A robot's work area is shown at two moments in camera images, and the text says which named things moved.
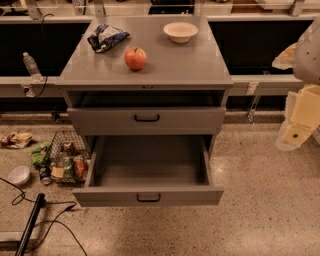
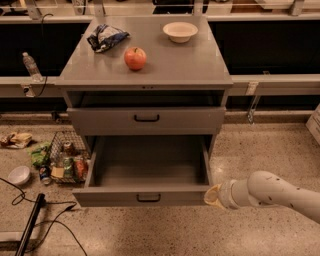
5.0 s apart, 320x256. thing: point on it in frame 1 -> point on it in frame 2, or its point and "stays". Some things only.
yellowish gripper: [308, 58] -> [226, 195]
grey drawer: [149, 170] stays
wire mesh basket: [69, 159] stays
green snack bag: [39, 153] stays
